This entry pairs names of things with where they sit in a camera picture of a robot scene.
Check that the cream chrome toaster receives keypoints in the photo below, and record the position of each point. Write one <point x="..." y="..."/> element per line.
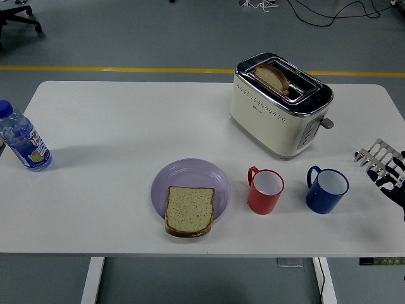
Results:
<point x="269" y="126"/>

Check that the blue enamel cup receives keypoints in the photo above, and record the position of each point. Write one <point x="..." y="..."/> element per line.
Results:
<point x="322" y="198"/>

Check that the black table control panel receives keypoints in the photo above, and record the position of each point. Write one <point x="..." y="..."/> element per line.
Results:
<point x="379" y="261"/>

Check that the red enamel cup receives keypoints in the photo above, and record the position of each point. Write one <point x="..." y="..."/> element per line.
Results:
<point x="262" y="202"/>

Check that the white table leg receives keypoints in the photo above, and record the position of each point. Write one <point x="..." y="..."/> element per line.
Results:
<point x="329" y="282"/>
<point x="92" y="282"/>

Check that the purple round plate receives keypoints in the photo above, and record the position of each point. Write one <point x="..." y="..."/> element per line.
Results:
<point x="190" y="172"/>

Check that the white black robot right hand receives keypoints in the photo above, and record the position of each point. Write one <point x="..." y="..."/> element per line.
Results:
<point x="397" y="193"/>

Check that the grey box under table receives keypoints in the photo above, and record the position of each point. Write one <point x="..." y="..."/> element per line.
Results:
<point x="289" y="263"/>

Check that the blue-capped plastic drink bottle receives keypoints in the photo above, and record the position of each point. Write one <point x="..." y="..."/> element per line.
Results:
<point x="25" y="139"/>

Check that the square bread slice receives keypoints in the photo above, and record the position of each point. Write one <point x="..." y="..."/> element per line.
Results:
<point x="190" y="210"/>

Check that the silver metal toast rack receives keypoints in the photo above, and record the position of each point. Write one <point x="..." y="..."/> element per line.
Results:
<point x="375" y="152"/>

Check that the rounded bread slice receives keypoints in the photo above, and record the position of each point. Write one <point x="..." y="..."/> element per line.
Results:
<point x="272" y="77"/>

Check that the black office chair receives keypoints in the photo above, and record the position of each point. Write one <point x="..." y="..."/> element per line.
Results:
<point x="12" y="16"/>

